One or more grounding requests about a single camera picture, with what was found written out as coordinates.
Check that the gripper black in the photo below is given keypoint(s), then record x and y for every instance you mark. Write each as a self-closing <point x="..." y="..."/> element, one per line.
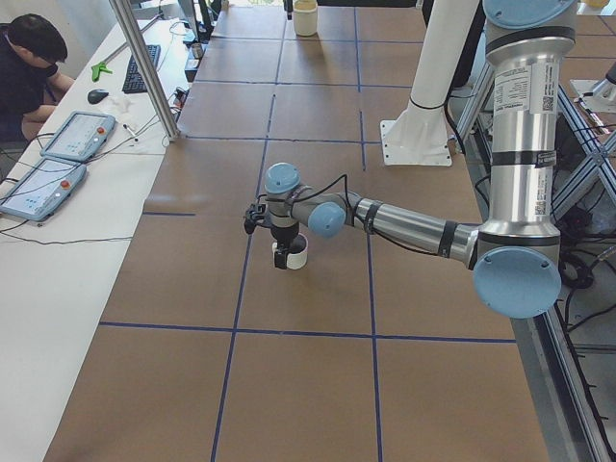
<point x="283" y="236"/>

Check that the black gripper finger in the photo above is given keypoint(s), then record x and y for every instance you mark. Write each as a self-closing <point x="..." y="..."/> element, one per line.
<point x="289" y="8"/>

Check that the white mug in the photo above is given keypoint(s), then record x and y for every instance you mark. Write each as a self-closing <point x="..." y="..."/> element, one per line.
<point x="297" y="257"/>

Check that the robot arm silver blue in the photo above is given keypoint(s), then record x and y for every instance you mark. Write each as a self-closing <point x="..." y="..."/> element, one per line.
<point x="514" y="254"/>

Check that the small metal cup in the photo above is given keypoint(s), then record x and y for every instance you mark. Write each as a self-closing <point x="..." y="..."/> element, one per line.
<point x="197" y="50"/>

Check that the crumpled white tissue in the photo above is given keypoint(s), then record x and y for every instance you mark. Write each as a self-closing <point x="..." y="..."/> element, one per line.
<point x="120" y="104"/>

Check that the black white marker pen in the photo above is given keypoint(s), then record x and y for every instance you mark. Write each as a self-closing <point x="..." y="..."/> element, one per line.
<point x="133" y="133"/>

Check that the green plastic tool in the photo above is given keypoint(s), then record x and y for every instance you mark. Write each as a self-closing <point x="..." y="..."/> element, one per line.
<point x="98" y="69"/>

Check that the black computer mouse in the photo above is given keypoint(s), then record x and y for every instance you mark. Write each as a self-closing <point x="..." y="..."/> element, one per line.
<point x="96" y="96"/>

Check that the upper teach pendant tablet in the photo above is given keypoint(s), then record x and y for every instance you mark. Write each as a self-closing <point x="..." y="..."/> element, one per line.
<point x="79" y="137"/>

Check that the teach pendant tablet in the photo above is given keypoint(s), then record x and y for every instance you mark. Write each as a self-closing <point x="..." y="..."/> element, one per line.
<point x="43" y="189"/>
<point x="79" y="137"/>

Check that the lower teach pendant tablet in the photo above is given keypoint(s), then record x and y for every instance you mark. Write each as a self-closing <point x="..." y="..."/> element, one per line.
<point x="43" y="189"/>

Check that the seated person black shirt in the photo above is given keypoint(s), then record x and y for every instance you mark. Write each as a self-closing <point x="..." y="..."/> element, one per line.
<point x="31" y="83"/>

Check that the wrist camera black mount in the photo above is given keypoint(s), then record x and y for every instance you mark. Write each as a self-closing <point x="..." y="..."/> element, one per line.
<point x="255" y="216"/>

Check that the aluminium frame post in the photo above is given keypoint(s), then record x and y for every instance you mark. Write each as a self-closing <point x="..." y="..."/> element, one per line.
<point x="133" y="36"/>

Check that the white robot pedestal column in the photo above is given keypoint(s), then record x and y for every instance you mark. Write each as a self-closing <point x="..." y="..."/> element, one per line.
<point x="419" y="136"/>

